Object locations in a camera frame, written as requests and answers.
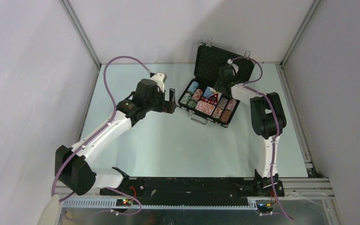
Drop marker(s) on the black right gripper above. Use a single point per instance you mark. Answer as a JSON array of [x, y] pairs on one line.
[[216, 86]]

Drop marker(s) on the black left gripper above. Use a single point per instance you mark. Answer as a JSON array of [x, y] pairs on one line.
[[166, 106]]

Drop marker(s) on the blue playing card deck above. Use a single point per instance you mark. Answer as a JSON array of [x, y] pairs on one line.
[[208, 91]]

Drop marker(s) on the grey chip stack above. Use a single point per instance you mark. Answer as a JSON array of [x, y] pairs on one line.
[[222, 103]]

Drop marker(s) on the red white chip stack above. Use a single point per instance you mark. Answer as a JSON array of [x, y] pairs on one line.
[[231, 105]]

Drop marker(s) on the blue poker chip stack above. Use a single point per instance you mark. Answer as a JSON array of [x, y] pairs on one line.
[[193, 87]]

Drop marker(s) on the black poker set case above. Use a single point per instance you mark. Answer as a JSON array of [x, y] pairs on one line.
[[208, 60]]

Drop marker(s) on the orange brown chip stack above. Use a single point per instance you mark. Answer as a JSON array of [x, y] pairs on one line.
[[225, 116]]

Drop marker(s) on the black red triangular button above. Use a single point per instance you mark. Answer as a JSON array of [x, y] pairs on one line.
[[215, 97]]

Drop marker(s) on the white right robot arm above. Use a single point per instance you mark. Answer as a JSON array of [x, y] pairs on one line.
[[267, 119]]

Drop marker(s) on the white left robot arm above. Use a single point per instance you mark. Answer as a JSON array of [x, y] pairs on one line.
[[73, 165]]

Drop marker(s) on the tall green chip stack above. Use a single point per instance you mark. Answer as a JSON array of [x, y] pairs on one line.
[[185, 99]]

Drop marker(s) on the short green chip stack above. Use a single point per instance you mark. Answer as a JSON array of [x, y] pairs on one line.
[[191, 104]]

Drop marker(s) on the red playing card deck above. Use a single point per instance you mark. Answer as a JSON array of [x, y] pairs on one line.
[[205, 108]]

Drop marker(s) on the red chip stack in case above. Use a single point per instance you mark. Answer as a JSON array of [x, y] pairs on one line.
[[217, 113]]

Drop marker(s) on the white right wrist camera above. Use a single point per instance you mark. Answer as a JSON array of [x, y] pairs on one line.
[[235, 68]]

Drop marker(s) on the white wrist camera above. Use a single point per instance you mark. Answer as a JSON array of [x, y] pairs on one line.
[[160, 79], [235, 68]]

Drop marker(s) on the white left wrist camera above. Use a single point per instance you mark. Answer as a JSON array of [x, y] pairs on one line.
[[160, 79]]

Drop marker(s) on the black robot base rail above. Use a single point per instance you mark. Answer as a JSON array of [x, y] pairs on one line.
[[196, 191]]

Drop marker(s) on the aluminium frame rail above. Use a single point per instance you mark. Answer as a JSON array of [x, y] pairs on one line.
[[294, 188]]

